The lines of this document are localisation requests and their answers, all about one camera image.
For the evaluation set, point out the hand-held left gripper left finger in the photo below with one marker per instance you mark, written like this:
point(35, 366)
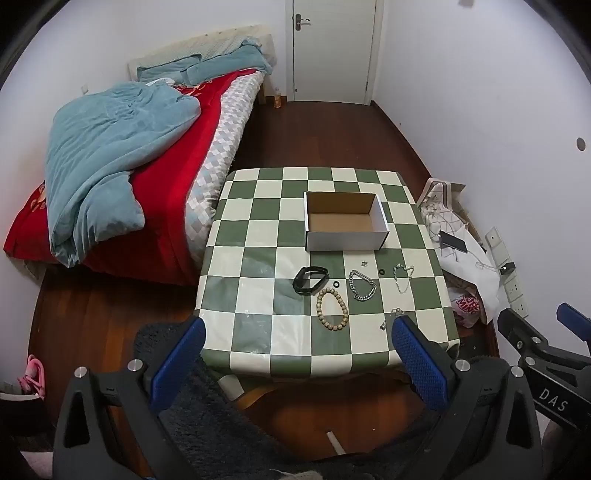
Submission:
point(180, 360)

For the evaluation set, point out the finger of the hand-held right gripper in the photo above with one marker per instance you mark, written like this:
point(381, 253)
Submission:
point(519, 330)
point(572, 318)

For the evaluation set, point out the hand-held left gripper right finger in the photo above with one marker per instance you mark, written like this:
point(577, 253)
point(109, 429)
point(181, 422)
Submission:
point(418, 360)

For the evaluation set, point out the black wristband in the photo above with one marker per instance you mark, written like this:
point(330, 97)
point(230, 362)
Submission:
point(302, 282)

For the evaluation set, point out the cardboard box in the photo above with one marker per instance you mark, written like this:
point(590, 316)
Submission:
point(344, 221)

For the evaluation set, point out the white power strip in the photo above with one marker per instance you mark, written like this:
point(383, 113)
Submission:
point(512, 286)

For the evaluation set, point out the small silver charm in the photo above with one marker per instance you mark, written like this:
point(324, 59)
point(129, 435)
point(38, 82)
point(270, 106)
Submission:
point(387, 321)

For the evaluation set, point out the red white snack packet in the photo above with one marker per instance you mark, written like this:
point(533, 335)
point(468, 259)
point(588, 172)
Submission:
point(466, 309)

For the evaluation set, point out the black charger plug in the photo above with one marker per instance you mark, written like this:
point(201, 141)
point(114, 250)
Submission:
point(507, 269)

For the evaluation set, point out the dark grey shaggy rug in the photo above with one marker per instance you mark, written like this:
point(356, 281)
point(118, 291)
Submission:
point(221, 424)

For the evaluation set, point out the black smartphone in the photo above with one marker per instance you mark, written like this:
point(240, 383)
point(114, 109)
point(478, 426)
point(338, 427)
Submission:
point(453, 242)

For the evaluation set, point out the small white stick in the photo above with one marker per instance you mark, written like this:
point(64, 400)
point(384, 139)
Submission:
point(334, 443)

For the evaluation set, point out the white grid pattern tote bag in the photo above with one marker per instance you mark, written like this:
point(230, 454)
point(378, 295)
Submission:
point(438, 212)

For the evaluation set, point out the pink slippers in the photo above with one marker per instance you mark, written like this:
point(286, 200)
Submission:
point(33, 378)

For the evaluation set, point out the bed with red sheet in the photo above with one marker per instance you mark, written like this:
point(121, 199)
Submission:
point(157, 198)

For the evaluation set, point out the light blue blanket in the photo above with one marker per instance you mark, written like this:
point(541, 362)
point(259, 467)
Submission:
point(101, 152)

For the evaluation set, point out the grey white checkered mattress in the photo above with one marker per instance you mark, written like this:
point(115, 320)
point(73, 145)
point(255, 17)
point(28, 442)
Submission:
point(221, 138)

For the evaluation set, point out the small orange bottle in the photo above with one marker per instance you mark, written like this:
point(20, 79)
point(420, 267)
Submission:
point(277, 98)

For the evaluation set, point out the light blue pillow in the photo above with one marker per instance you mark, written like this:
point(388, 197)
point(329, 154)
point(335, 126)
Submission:
point(166, 69)

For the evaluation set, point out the light blue crumpled cover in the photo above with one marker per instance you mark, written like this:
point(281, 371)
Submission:
point(235, 60)

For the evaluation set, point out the beige padded headboard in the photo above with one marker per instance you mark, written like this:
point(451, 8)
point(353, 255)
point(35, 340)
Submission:
point(203, 44)

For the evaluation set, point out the white door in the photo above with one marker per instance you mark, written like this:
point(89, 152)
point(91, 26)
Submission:
point(332, 50)

